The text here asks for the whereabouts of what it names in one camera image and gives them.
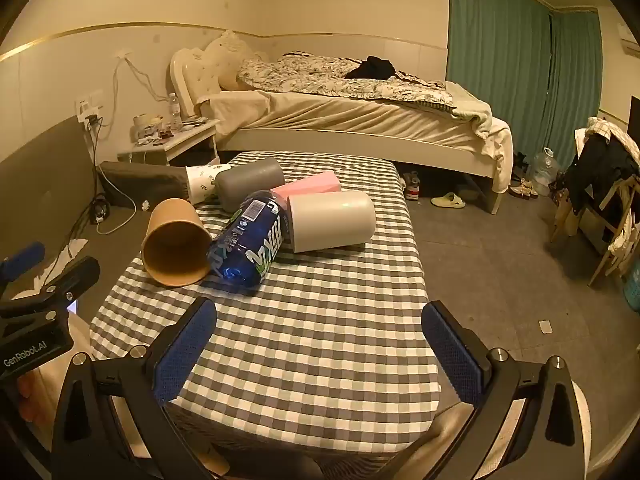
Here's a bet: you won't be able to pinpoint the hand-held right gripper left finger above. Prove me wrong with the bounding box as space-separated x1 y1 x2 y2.
50 296 222 480

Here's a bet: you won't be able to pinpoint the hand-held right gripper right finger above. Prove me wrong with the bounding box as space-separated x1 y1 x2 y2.
414 301 589 480

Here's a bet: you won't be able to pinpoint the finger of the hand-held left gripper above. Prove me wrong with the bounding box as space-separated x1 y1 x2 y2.
0 256 101 328
0 241 46 286

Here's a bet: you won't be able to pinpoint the brown paper cup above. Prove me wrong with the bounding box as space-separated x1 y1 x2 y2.
141 198 213 288

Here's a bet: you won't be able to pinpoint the white leaf print cup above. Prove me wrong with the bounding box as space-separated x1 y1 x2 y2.
185 162 233 205

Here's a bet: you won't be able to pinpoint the grey cup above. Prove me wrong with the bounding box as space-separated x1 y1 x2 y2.
216 157 286 212

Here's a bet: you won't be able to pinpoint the pink cup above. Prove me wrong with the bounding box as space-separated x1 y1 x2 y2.
270 171 342 200

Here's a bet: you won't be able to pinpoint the person's left hand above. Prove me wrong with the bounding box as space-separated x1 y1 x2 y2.
15 374 57 427

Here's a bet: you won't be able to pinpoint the black power adapter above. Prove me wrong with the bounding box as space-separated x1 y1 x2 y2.
89 195 112 225

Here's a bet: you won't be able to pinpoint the dark grey cushion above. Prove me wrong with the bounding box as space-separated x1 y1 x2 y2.
100 161 191 209

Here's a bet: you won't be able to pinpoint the blue plastic bottle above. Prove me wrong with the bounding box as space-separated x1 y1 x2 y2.
206 190 290 290

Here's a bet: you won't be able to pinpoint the grey checked tablecloth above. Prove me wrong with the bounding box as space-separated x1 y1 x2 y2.
89 151 443 456

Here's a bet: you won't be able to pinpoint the white nightstand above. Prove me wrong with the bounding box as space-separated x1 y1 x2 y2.
117 119 221 167

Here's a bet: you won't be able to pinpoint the beige shoes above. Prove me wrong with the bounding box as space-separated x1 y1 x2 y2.
509 177 539 199

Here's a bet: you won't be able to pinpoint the blue basket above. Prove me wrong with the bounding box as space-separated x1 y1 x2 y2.
622 260 640 313

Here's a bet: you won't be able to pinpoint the wooden chair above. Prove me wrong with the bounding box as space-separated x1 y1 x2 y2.
550 160 640 288

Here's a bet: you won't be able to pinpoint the clear water jug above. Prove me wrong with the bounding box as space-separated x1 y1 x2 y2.
527 147 557 196

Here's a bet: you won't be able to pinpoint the black jacket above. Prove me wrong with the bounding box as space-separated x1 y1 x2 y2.
565 132 640 211

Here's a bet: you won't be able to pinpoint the pale green blanket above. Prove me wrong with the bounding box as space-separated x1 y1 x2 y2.
446 81 514 157

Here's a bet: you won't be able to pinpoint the white bed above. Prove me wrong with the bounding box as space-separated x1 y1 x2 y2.
169 30 515 216

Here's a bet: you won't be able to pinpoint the white checked shirt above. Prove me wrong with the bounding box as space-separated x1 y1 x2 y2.
575 116 627 152

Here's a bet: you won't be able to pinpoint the cream pillow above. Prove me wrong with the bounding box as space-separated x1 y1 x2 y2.
204 30 271 92

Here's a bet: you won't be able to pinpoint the green curtain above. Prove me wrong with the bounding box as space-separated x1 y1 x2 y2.
446 0 556 153
549 10 604 171

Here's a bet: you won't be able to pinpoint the black garment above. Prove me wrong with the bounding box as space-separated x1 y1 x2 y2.
345 56 396 81

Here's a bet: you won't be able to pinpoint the patterned duvet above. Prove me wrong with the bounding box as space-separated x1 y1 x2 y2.
236 52 456 111

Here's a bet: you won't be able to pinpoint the white air conditioner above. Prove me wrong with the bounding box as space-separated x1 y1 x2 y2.
617 22 640 54

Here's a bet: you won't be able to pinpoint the black cable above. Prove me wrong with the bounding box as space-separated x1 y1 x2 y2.
87 117 108 201

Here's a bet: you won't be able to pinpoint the wall socket with plugs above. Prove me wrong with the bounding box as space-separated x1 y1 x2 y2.
76 91 105 128

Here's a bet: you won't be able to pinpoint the white cable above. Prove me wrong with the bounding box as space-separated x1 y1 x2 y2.
111 56 171 111

